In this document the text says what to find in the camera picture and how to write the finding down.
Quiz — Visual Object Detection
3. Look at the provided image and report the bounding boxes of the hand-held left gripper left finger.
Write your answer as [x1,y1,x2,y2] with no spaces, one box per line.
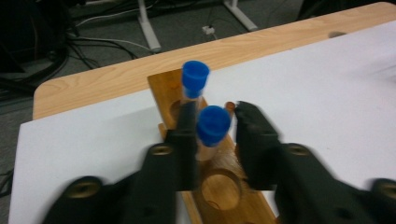
[164,101,199,191]

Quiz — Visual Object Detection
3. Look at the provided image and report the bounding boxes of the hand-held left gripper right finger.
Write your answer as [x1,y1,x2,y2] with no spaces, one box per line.
[233,101,282,191]

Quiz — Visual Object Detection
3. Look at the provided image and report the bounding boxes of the blue-capped test tube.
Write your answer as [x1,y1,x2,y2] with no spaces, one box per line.
[181,60,210,108]
[195,105,233,162]

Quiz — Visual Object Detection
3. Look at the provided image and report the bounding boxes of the wooden test tube rack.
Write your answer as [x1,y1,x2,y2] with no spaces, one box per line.
[147,68,278,224]

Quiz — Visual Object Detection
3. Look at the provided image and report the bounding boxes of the white table mat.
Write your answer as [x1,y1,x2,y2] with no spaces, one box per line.
[7,20,396,224]

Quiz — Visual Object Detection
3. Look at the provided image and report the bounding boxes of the grey metal stand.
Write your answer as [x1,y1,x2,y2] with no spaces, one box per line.
[136,0,260,54]

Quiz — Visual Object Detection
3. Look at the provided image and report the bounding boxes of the black stand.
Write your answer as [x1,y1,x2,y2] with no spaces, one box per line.
[0,0,73,73]

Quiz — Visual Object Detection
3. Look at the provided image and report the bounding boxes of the white floor cable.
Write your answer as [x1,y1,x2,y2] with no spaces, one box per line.
[74,7,142,28]
[70,36,156,53]

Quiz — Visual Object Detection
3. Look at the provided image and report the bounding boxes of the black floor cables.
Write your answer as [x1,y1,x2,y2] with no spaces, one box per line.
[65,40,139,70]

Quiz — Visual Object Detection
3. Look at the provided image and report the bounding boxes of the thick black cable bundle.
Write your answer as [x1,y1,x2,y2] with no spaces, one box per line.
[0,52,71,94]

